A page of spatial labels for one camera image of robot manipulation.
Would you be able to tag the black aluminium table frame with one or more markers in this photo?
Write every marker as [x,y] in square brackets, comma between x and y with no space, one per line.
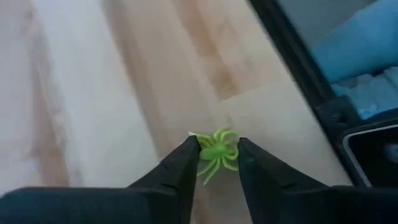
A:
[292,56]

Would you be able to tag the green plastic spider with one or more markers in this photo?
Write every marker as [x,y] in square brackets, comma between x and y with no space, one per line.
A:
[214,152]

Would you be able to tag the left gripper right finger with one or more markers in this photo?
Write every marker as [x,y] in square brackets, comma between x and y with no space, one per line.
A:
[311,205]

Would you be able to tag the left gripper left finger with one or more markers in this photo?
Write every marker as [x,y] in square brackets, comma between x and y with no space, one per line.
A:
[124,205]

